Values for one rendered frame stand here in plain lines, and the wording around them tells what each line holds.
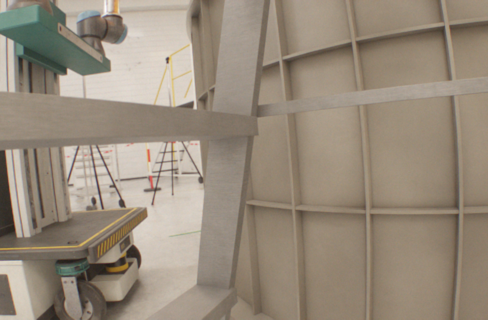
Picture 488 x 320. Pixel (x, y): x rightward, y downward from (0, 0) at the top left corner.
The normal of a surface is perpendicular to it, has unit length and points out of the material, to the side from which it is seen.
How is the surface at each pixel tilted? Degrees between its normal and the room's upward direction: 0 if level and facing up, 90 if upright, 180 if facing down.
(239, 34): 93
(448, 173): 90
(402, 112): 90
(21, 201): 90
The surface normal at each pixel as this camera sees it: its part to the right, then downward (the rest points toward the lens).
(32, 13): 0.03, 0.06
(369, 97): -0.51, 0.10
